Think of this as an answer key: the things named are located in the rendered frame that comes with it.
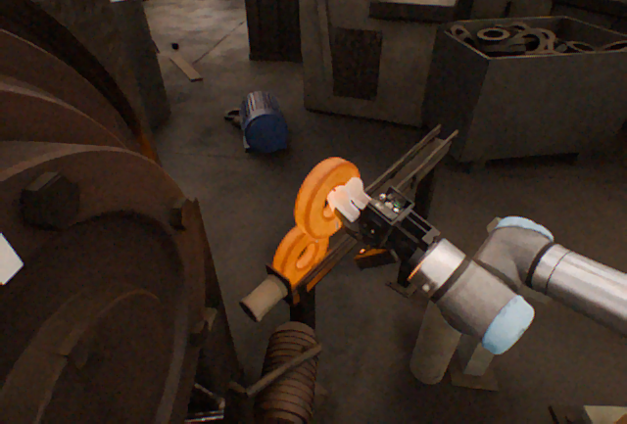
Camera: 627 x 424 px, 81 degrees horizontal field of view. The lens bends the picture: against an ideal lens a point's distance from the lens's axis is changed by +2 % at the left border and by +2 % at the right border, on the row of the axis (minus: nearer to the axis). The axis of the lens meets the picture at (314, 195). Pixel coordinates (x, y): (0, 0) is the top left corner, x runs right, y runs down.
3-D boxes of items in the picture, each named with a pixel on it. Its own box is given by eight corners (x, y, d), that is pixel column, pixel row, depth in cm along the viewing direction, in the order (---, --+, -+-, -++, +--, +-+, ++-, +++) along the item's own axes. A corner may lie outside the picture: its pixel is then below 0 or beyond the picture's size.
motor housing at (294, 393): (266, 490, 107) (246, 409, 74) (281, 407, 124) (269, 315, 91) (311, 496, 105) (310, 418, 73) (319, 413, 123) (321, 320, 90)
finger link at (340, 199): (331, 166, 64) (371, 198, 61) (324, 188, 68) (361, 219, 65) (319, 173, 62) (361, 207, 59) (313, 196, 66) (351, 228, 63)
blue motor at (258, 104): (246, 163, 246) (240, 116, 225) (240, 125, 290) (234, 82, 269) (291, 158, 251) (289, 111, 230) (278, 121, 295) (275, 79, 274)
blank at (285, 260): (295, 281, 92) (305, 289, 90) (261, 273, 79) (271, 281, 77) (327, 229, 93) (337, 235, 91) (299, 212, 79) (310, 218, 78)
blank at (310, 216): (288, 185, 61) (303, 192, 59) (346, 143, 69) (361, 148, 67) (299, 246, 71) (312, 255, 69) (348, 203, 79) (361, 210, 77)
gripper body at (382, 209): (388, 181, 62) (448, 226, 58) (371, 212, 68) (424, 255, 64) (361, 202, 57) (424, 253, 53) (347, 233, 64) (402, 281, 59)
